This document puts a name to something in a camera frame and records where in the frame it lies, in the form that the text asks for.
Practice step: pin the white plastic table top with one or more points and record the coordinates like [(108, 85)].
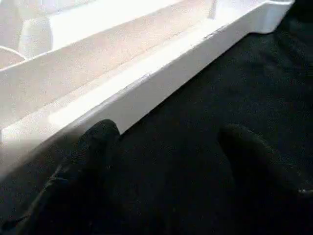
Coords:
[(98, 58)]

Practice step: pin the black plastic mat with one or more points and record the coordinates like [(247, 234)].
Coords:
[(220, 88)]

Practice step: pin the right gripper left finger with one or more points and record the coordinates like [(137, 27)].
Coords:
[(78, 181)]

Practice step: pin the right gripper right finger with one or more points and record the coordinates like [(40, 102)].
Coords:
[(264, 181)]

